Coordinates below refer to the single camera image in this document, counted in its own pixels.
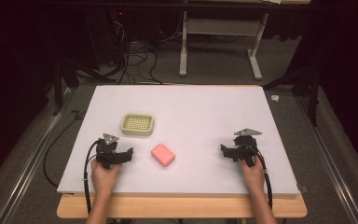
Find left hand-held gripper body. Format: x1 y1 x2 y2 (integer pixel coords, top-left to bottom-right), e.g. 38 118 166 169
95 133 123 171

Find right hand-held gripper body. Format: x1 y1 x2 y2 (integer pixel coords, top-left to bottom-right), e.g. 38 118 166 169
233 127 264 168

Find person's left hand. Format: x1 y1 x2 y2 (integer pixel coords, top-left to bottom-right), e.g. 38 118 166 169
89 159 122 196

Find person's right hand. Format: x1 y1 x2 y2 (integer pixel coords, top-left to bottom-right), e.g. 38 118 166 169
240 154 266 194

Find pale green soap dish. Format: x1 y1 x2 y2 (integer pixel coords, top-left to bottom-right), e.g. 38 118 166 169
119 112 156 137

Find pink soap bar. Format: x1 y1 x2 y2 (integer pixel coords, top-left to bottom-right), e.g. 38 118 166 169
150 143 176 168

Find white table mat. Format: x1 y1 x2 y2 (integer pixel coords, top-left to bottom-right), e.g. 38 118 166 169
56 84 301 197

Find wooden table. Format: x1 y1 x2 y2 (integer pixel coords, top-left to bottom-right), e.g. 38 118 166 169
56 83 309 219

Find black metal stand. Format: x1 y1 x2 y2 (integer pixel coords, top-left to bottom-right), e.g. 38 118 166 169
51 52 119 117
262 8 322 128

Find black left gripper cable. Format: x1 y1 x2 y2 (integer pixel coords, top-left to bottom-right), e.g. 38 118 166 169
83 139 103 217

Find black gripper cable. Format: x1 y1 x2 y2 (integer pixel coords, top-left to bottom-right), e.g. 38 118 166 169
83 139 103 217
245 144 273 210

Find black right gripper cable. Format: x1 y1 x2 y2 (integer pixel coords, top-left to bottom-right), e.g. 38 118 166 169
245 144 273 210

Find black floor cable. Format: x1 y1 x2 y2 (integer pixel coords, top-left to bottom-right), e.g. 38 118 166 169
42 109 88 189

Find aluminium floor rail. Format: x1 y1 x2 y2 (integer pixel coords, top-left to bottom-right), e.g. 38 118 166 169
0 87 76 224
295 94 358 224

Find bundle of black cables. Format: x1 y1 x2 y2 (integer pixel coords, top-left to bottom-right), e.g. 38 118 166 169
105 12 185 86

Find white metal desk frame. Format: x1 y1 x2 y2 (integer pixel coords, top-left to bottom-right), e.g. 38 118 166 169
178 10 270 81

